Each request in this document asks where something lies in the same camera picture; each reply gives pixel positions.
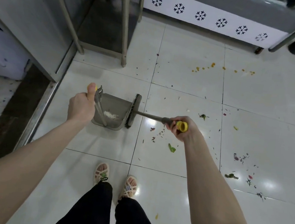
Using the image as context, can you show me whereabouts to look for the person's right hand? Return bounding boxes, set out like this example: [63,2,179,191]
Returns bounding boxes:
[163,114,206,145]

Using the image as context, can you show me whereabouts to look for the person's left hand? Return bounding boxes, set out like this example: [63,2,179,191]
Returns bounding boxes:
[66,80,99,126]

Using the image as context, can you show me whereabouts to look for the leaf debris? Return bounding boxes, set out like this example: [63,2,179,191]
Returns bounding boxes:
[118,50,282,224]

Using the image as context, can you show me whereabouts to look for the grey dustpan with yellow-tipped handle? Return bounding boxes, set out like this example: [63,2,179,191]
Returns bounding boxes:
[90,84,135,132]

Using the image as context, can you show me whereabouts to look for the grey broom with yellow cap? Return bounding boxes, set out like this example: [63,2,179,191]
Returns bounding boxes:
[124,92,192,136]

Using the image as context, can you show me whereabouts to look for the person's right forearm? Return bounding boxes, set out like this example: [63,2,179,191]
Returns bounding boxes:
[175,134,278,224]

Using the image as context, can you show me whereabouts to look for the person's left forearm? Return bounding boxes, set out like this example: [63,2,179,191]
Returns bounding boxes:
[0,110,91,224]

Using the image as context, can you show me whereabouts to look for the person's left beige sandal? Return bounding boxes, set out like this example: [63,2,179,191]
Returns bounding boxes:
[93,162,111,187]

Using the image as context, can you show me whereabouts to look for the person's beige sandal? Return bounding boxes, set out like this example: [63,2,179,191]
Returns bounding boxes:
[93,162,111,187]
[118,174,139,202]

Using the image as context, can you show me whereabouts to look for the person's right beige sandal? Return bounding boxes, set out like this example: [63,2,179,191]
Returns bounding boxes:
[118,174,139,202]

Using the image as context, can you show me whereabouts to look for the person's black trousers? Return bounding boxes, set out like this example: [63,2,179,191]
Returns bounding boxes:
[50,176,169,224]

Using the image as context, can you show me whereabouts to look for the orange liquid spill drops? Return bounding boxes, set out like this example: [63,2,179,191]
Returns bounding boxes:
[191,60,256,80]

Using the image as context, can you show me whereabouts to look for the stainless steel table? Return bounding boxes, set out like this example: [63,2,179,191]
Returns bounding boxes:
[35,0,145,69]

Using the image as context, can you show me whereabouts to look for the white appliance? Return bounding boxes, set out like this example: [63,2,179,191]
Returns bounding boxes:
[0,21,35,81]

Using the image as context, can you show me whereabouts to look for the grey glass display freezer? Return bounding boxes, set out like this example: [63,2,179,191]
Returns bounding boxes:
[124,0,295,58]

